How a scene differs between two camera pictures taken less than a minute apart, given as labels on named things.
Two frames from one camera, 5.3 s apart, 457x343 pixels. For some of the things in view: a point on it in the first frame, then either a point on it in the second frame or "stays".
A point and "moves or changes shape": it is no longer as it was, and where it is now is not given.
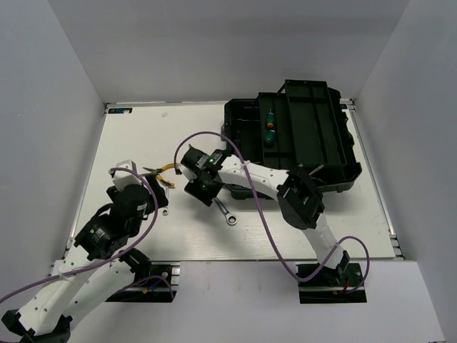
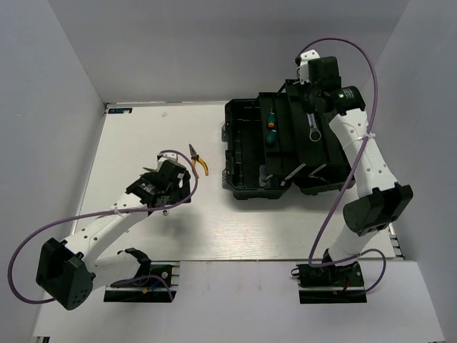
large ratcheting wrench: x=231 y=219 to x=313 y=127
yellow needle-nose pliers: x=158 y=170 moves or changes shape
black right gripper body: x=203 y=190 to x=308 y=92
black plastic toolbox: x=305 y=124 stays
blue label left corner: x=120 y=110 stays
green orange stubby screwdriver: x=270 y=120 stays
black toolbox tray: x=302 y=126 stays
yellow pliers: x=166 y=182 moves or changes shape
